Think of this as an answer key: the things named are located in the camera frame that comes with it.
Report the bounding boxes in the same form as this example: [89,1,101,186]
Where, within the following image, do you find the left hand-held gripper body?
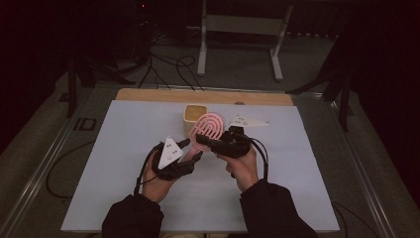
[152,136,196,181]

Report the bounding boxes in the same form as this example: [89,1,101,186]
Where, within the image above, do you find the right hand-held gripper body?
[212,114,270,159]

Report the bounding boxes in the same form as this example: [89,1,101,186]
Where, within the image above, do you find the pink hairbrush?
[179,112,226,163]

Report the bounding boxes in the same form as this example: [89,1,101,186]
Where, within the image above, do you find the beige square cup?
[182,104,209,138]

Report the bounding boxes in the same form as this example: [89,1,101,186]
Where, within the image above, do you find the person's right hand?
[216,147,261,192]

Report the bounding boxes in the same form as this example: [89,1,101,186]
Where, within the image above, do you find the person's left hand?
[142,152,177,203]

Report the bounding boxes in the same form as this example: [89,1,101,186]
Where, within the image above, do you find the white table board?
[60,99,341,232]

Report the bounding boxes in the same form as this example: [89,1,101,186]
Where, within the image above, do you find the black tripod stand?
[65,43,137,119]

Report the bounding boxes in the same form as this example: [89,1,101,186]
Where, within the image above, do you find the white metal stand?
[186,0,295,82]

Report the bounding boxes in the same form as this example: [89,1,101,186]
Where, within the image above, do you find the black stand with legs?
[285,33,355,133]

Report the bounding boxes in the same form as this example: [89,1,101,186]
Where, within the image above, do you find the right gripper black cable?
[246,135,380,238]

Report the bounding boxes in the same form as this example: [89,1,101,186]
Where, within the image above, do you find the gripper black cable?
[45,140,164,201]
[246,135,380,238]

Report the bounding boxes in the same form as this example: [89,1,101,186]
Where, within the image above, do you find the black floor cables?
[138,33,206,92]

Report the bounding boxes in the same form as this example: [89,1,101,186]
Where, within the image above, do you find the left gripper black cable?
[45,140,164,201]

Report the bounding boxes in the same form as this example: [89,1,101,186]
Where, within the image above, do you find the aluminium frame rail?
[0,85,98,238]
[290,92,397,238]

